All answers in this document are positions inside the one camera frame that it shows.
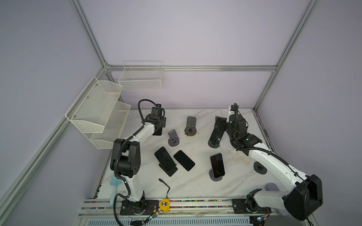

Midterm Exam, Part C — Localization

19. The black phone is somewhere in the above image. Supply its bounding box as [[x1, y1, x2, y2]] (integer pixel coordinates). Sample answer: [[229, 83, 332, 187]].
[[210, 153, 225, 178], [154, 147, 176, 170], [173, 150, 195, 171], [152, 128, 163, 136], [209, 125, 226, 144]]

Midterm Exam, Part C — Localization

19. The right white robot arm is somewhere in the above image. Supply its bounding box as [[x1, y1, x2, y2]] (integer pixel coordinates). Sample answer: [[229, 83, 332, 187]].
[[214, 110, 323, 221]]

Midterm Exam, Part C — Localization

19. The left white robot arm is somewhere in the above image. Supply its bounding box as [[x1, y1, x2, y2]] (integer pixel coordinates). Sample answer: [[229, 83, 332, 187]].
[[110, 104, 166, 214]]

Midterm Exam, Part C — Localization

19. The grey round stand back left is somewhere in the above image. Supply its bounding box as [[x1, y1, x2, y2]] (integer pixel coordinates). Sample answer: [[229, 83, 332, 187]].
[[168, 130, 180, 147]]

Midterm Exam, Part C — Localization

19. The grey stand centre right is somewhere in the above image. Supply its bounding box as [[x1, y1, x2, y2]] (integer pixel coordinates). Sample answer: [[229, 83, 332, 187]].
[[208, 140, 220, 149]]

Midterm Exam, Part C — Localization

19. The brown round phone stand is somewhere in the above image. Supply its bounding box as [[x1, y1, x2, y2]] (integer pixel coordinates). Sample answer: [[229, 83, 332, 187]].
[[184, 116, 197, 137]]

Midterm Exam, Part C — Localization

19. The grey stand front centre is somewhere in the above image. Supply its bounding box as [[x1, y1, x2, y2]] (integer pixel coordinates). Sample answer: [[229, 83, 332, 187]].
[[209, 169, 223, 182]]

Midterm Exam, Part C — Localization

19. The black folding phone stand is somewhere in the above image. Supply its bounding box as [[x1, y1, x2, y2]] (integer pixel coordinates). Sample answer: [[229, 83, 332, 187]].
[[159, 164, 178, 177]]

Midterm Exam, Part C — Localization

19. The white mesh two-tier shelf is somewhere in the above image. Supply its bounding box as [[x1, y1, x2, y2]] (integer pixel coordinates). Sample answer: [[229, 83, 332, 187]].
[[65, 77, 131, 149]]

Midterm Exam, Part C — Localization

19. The grey oval pad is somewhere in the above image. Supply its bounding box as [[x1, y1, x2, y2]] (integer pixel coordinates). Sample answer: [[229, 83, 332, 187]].
[[265, 183, 281, 194]]

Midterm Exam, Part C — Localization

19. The yellow tape measure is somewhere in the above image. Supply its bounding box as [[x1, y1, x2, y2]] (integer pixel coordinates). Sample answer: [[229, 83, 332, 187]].
[[158, 179, 171, 212]]

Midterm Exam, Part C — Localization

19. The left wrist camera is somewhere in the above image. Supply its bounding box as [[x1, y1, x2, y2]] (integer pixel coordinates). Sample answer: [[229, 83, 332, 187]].
[[151, 104, 166, 117]]

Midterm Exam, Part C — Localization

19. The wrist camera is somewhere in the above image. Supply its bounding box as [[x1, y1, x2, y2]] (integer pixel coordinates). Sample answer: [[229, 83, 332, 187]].
[[227, 103, 239, 123], [151, 104, 166, 117]]

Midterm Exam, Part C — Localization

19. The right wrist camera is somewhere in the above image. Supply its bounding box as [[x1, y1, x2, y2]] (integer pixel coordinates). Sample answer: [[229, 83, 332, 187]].
[[227, 103, 239, 123]]

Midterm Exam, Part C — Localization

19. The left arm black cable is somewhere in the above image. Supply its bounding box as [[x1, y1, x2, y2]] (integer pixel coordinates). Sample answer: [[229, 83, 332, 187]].
[[111, 98, 157, 226]]

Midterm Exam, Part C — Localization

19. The white wire basket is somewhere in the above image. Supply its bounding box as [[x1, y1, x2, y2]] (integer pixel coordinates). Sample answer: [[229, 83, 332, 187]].
[[118, 61, 164, 91]]

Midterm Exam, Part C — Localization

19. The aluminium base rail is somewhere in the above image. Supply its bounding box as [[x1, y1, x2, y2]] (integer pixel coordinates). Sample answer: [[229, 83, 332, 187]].
[[77, 196, 314, 219]]

